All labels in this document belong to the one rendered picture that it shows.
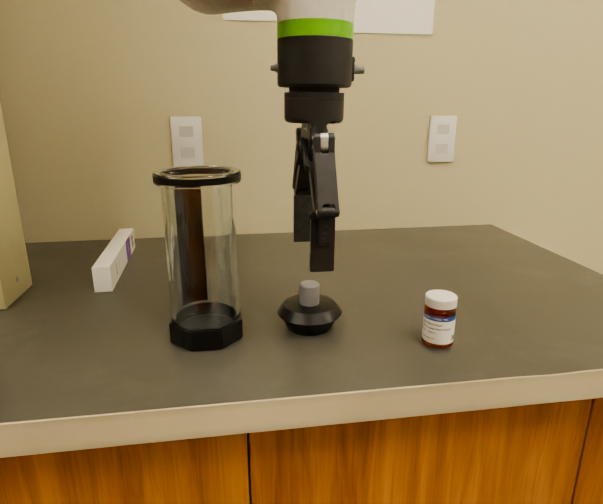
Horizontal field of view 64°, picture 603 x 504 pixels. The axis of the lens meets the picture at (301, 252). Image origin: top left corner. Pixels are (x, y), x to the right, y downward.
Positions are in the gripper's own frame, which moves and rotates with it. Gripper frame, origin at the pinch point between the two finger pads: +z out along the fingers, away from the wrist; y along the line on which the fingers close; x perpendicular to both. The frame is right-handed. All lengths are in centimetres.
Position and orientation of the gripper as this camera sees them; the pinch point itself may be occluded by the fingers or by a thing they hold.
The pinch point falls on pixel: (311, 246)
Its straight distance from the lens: 65.9
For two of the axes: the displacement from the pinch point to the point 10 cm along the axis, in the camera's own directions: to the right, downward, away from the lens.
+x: -9.9, 0.4, -1.6
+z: -0.1, 9.6, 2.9
